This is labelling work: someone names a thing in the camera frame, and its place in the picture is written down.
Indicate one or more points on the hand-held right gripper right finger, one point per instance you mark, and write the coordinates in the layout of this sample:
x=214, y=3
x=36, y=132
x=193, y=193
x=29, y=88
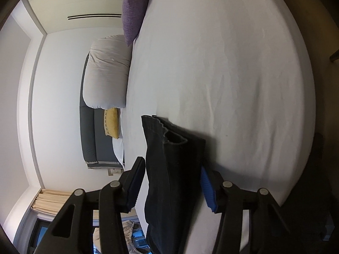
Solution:
x=208, y=190

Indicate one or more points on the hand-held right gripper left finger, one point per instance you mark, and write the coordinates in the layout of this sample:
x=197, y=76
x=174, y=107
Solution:
x=132, y=190

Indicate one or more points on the black denim pants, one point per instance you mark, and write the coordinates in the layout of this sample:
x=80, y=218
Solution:
x=169, y=177

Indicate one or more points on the beige down jacket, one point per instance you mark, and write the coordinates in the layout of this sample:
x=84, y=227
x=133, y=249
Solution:
x=129, y=230

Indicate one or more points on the white pillow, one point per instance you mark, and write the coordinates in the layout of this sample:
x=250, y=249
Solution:
x=118, y=148

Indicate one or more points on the grey padded headboard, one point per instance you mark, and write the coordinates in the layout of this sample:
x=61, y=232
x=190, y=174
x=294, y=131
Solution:
x=90, y=137

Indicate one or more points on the yellow cushion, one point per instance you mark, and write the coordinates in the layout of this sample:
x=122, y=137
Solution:
x=111, y=123

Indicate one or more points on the cream curtain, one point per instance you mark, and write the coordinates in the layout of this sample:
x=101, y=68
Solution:
x=50, y=201

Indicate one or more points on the folded white duvet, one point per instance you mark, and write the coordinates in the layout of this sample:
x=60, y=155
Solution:
x=106, y=74

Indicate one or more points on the bed with white sheet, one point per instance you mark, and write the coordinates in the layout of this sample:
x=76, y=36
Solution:
x=225, y=71

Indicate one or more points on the purple cushion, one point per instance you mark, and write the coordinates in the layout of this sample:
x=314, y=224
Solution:
x=135, y=10

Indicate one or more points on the white wardrobe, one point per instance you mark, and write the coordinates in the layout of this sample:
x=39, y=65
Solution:
x=79, y=0

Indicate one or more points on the wall socket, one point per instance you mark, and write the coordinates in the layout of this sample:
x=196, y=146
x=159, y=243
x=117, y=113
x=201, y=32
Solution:
x=115, y=172

